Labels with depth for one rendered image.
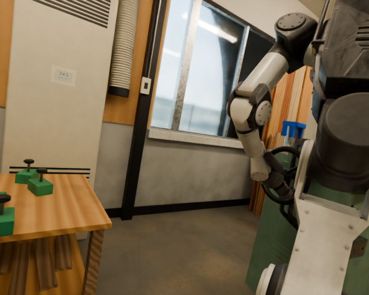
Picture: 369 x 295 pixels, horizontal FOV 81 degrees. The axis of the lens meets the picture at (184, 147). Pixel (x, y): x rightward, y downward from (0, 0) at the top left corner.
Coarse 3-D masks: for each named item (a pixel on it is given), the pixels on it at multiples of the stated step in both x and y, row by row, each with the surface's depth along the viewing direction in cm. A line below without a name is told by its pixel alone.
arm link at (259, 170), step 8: (256, 160) 85; (264, 160) 84; (272, 160) 82; (256, 168) 82; (264, 168) 82; (272, 168) 87; (280, 168) 84; (256, 176) 83; (264, 176) 82; (272, 176) 86
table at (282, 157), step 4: (280, 152) 134; (284, 152) 141; (276, 156) 134; (280, 156) 132; (284, 156) 129; (280, 160) 131; (284, 160) 129; (284, 164) 118; (288, 164) 115; (296, 164) 111
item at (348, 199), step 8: (312, 184) 113; (312, 192) 112; (320, 192) 109; (328, 192) 105; (336, 192) 102; (336, 200) 102; (344, 200) 99; (352, 200) 100; (360, 200) 103; (360, 208) 104
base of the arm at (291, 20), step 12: (276, 24) 70; (288, 24) 67; (300, 24) 66; (312, 24) 65; (288, 36) 66; (300, 36) 66; (312, 36) 67; (288, 48) 68; (300, 48) 68; (300, 60) 72; (288, 72) 76
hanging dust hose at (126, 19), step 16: (128, 0) 153; (128, 16) 154; (128, 32) 157; (112, 48) 161; (128, 48) 159; (112, 64) 160; (128, 64) 161; (112, 80) 161; (128, 80) 166; (128, 96) 169
